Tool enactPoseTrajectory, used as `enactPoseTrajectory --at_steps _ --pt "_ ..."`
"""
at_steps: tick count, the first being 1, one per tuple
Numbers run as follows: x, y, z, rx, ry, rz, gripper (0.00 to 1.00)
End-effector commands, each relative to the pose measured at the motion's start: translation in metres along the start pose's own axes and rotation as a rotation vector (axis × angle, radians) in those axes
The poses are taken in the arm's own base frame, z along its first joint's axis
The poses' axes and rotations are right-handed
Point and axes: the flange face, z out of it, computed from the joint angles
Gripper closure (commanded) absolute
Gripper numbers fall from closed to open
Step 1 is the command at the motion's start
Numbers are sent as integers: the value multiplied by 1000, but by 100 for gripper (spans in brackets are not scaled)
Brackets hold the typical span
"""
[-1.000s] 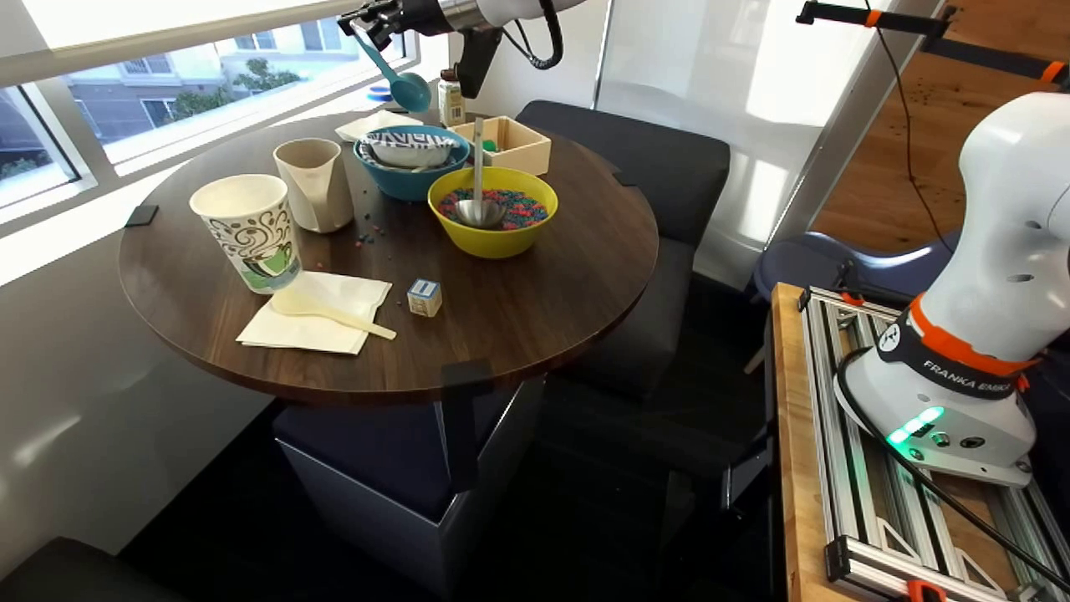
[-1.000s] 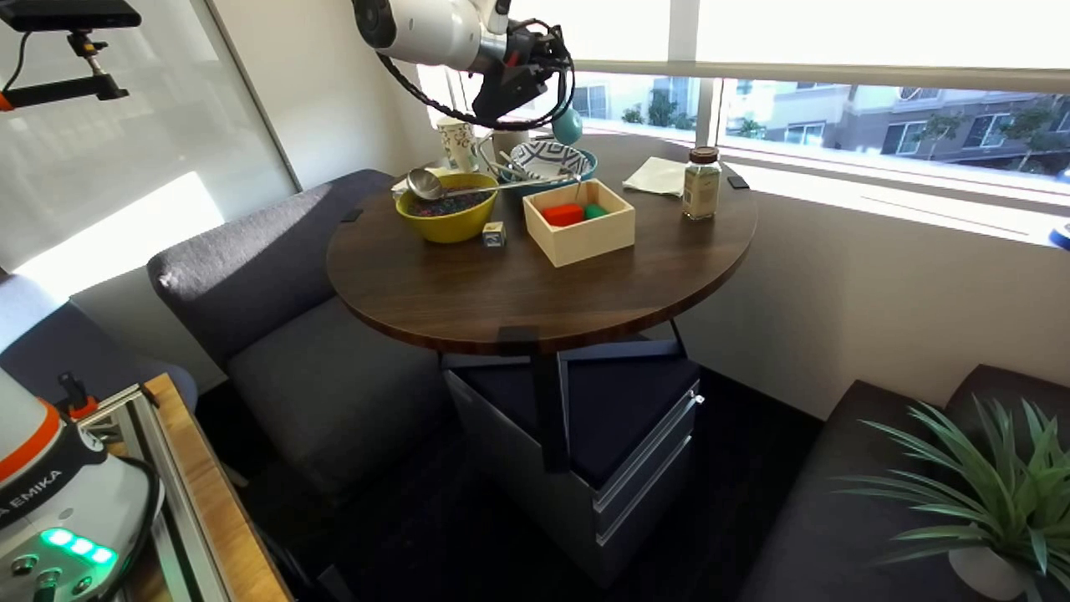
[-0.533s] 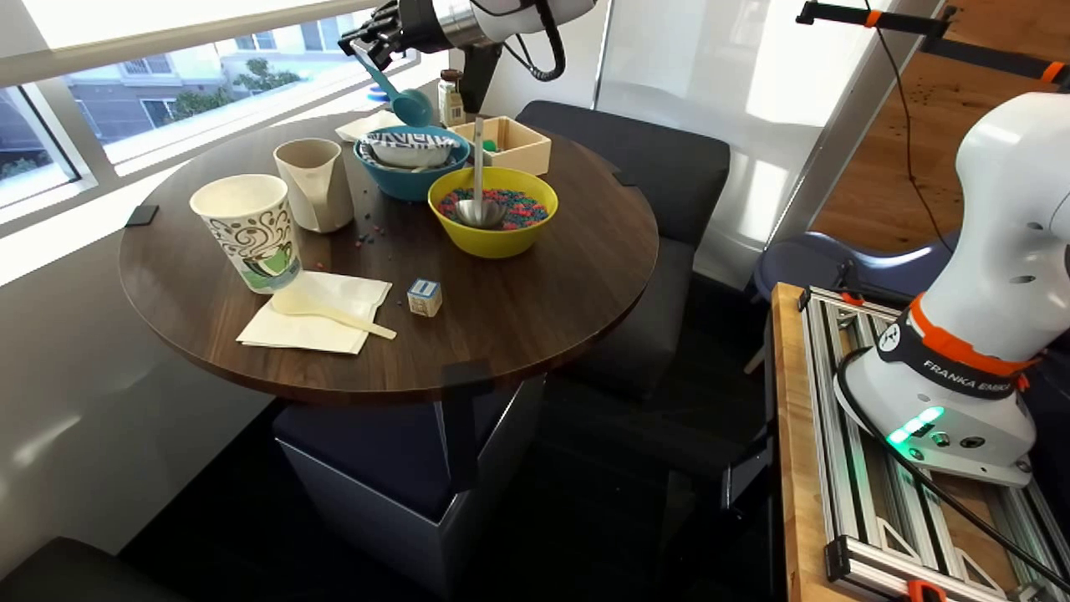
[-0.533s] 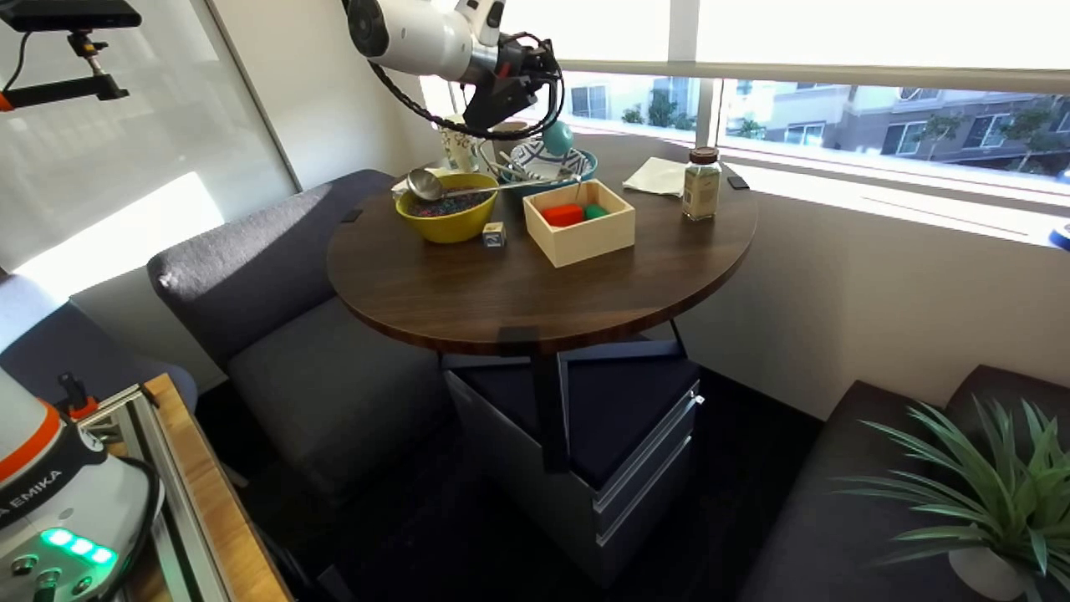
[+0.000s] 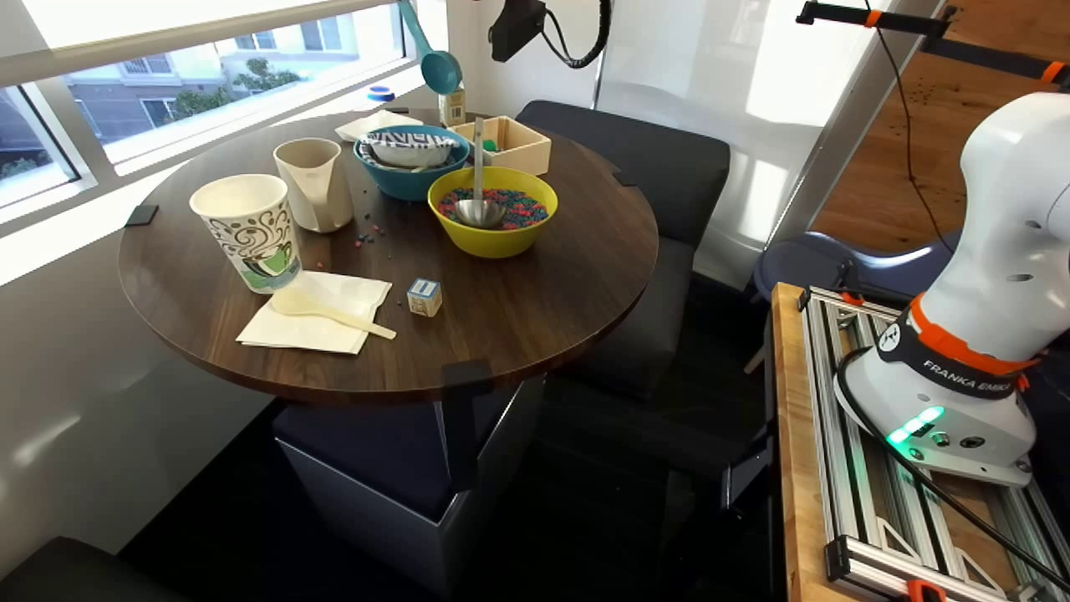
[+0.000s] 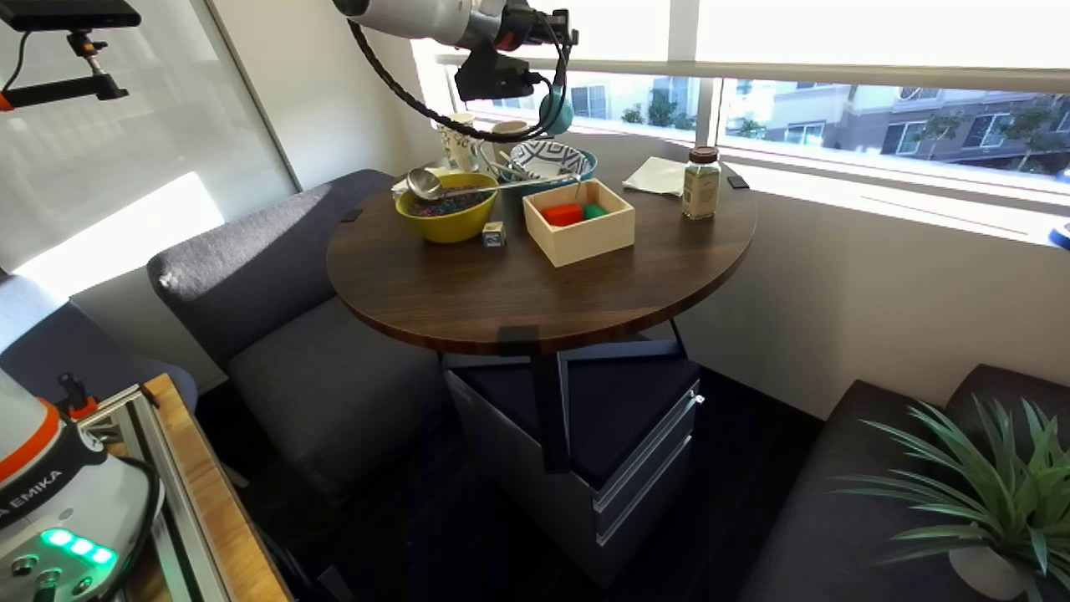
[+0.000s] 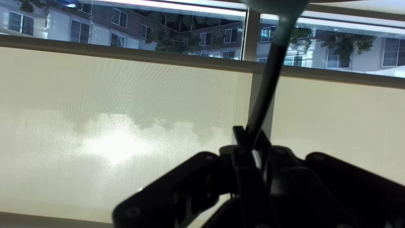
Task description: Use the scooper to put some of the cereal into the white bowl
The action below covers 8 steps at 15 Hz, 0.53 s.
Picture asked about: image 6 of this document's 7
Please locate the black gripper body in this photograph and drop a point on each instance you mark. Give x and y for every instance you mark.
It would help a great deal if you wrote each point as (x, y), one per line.
(522, 24)

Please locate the teal plastic scooper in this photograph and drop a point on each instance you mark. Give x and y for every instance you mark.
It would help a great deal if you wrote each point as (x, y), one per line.
(557, 111)

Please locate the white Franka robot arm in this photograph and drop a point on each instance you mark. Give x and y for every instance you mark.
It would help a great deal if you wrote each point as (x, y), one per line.
(44, 504)

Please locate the blue patterned bowl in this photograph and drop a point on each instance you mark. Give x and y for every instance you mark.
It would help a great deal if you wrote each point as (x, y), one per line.
(706, 111)

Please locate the colourful cereal pile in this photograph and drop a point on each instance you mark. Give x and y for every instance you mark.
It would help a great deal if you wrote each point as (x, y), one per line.
(455, 203)

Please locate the yellow bowl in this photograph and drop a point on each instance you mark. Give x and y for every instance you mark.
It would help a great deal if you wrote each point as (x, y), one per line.
(453, 223)

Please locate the beige ceramic mug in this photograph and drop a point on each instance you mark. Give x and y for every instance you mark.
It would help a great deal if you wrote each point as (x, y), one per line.
(510, 138)

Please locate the patterned paper cup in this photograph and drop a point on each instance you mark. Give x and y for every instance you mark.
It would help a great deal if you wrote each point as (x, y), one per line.
(455, 151)

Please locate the white box on table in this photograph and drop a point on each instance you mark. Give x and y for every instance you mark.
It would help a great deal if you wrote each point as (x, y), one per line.
(657, 176)

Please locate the green cylinder block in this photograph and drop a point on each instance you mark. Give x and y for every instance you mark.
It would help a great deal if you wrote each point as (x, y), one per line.
(597, 211)

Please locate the red cylinder block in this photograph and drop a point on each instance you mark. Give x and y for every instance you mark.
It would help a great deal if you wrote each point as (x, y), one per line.
(565, 215)

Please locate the metal ladle spoon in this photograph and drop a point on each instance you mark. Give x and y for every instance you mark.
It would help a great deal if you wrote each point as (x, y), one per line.
(423, 185)

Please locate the light wooden box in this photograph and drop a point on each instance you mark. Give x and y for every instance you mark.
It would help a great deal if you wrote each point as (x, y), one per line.
(581, 244)

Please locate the small black flat object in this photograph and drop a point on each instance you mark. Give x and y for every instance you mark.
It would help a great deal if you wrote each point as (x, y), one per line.
(738, 179)

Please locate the round dark wooden table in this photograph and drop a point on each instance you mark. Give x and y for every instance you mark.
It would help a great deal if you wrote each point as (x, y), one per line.
(469, 290)

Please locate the white roller blind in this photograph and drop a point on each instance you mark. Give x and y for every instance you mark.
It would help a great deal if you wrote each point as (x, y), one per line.
(871, 29)

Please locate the grey filing cabinet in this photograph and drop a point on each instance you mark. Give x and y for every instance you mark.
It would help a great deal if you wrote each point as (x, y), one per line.
(622, 446)

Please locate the grey upholstered armchair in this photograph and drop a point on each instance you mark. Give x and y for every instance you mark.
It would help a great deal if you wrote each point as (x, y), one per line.
(322, 390)

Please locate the small blue object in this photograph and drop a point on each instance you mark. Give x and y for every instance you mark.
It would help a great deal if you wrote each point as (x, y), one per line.
(1060, 234)

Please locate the blue upholstered chair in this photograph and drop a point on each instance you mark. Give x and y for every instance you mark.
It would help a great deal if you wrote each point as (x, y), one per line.
(80, 354)

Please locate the dark upholstered sofa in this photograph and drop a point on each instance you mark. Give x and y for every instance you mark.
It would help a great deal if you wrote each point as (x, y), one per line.
(823, 522)

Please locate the light wooden robot table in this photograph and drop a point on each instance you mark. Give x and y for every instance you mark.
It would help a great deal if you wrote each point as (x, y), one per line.
(223, 512)

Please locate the green spiky plant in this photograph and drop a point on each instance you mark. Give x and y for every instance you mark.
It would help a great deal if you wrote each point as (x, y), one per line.
(990, 489)

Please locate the grey plant pot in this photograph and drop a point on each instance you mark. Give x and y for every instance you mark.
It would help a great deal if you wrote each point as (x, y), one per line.
(987, 574)

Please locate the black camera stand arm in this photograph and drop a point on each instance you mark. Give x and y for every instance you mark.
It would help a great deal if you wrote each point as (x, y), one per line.
(70, 10)

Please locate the aluminium rail frame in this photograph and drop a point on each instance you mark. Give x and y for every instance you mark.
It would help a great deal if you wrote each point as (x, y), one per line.
(169, 489)

